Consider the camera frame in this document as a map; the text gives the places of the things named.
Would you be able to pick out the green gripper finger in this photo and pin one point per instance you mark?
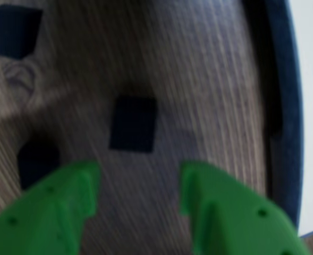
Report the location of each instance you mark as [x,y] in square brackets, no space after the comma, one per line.
[238,225]
[39,220]

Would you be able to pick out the black cube stone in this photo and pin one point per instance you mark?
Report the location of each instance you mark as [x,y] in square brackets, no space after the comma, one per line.
[133,125]
[35,164]
[12,32]

